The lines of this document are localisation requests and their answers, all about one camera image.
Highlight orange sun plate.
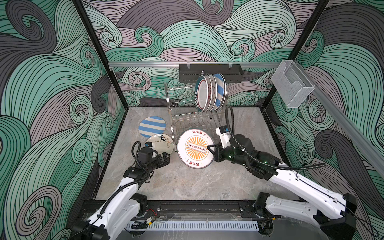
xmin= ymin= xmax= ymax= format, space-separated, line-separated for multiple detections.
xmin=177 ymin=129 xmax=214 ymax=169

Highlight white plate cloud emblem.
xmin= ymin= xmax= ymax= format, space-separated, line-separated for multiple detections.
xmin=209 ymin=75 xmax=217 ymax=111

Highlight green rimmed white plate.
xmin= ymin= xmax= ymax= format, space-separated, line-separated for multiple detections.
xmin=195 ymin=76 xmax=208 ymax=112

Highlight white plate red characters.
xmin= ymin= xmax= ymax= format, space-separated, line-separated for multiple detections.
xmin=206 ymin=75 xmax=214 ymax=111

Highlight blue striped plate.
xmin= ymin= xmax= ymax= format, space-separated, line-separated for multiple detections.
xmin=138 ymin=116 xmax=167 ymax=138
xmin=214 ymin=73 xmax=226 ymax=110

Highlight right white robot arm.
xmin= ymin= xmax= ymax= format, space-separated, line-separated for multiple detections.
xmin=203 ymin=134 xmax=357 ymax=240

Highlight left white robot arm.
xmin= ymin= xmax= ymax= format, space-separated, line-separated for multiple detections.
xmin=70 ymin=147 xmax=171 ymax=240

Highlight white plate black squiggle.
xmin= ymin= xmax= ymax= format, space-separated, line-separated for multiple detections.
xmin=145 ymin=134 xmax=174 ymax=157

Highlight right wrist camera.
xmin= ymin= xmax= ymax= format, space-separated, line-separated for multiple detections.
xmin=216 ymin=125 xmax=231 ymax=149

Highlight right black corrugated cable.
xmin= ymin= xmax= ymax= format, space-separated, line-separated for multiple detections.
xmin=224 ymin=104 xmax=327 ymax=171

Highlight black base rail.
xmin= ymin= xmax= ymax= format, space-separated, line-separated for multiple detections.
xmin=80 ymin=199 xmax=319 ymax=214

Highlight steel wire dish rack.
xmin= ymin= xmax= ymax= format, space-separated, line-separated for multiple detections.
xmin=165 ymin=80 xmax=228 ymax=151

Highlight white slotted cable duct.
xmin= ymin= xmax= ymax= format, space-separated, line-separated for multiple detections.
xmin=125 ymin=221 xmax=259 ymax=232

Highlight clear acrylic wall box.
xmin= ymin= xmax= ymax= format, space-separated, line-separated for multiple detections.
xmin=271 ymin=60 xmax=315 ymax=109

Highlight black perforated wall shelf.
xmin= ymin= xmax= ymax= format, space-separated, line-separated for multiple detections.
xmin=179 ymin=65 xmax=244 ymax=84

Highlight aluminium wall rail back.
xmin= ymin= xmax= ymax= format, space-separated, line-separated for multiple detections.
xmin=108 ymin=61 xmax=280 ymax=69

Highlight aluminium wall rail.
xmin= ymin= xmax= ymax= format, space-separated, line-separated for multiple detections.
xmin=298 ymin=64 xmax=384 ymax=176
xmin=108 ymin=61 xmax=280 ymax=69

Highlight aluminium wall rail right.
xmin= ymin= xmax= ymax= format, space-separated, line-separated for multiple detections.
xmin=298 ymin=64 xmax=384 ymax=176

